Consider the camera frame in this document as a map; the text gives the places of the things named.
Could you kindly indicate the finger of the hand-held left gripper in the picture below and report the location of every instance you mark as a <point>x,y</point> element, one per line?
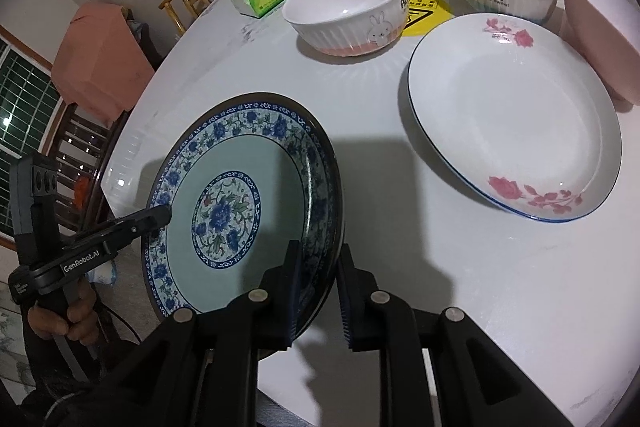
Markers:
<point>155,217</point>

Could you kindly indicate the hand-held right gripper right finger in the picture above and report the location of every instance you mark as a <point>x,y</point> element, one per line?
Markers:
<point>345,302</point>

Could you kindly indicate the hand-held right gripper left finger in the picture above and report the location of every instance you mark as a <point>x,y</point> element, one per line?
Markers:
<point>295,292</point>

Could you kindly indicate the blue floral plate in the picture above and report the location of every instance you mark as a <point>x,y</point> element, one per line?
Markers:
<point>280,187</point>

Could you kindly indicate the person's left forearm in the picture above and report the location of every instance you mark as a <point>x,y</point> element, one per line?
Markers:
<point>55,397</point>

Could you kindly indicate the person's left hand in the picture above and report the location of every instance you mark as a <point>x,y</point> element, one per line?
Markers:
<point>82,312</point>

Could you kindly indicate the orange object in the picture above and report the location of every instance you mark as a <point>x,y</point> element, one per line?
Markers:
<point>82,197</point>

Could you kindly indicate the dark wooden chair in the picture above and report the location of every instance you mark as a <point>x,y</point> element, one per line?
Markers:
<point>75,132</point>

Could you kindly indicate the brown framed window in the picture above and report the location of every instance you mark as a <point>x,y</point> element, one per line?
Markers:
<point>25,87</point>

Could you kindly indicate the pink cloth cover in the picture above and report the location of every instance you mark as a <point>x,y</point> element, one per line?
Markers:
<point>100,57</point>

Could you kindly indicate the dark cloth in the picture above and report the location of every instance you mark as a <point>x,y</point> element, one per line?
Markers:
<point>145,42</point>

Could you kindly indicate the white plate with pink roses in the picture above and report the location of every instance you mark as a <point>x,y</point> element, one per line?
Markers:
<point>500,107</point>

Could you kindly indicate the white bowl with bunny print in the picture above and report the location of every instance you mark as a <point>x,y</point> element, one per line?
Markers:
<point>345,32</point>

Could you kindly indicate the yellow round sticker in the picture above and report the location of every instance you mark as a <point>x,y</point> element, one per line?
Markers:
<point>425,14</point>

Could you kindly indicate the plain pink bowl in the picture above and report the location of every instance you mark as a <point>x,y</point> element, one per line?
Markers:
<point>605,37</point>

